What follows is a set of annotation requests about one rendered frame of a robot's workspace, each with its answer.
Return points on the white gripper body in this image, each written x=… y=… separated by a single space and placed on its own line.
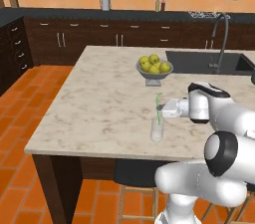
x=171 y=108

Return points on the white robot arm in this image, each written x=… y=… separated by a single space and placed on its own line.
x=212 y=175

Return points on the green straw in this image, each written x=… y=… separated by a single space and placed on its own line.
x=159 y=115

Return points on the clear glass cup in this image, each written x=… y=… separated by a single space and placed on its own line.
x=157 y=133

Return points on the dark wood drawer unit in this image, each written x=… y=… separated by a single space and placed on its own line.
x=13 y=52

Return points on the grey fruit bowl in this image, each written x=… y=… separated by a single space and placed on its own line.
x=153 y=76

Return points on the yellow-green apple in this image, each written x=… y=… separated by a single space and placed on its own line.
x=165 y=67
x=154 y=70
x=154 y=58
x=143 y=59
x=157 y=65
x=146 y=66

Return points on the dark sink basin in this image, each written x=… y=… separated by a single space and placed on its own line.
x=199 y=62

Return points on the grey arched tap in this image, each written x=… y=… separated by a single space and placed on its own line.
x=221 y=45

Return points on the dark wood base cupboards run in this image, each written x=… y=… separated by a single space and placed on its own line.
x=99 y=37

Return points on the dark brown bottle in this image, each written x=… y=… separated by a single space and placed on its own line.
x=163 y=5

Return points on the pale green bottle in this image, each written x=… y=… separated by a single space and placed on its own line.
x=157 y=5

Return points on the dark wood kitchen island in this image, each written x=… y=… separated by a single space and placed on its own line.
x=59 y=181

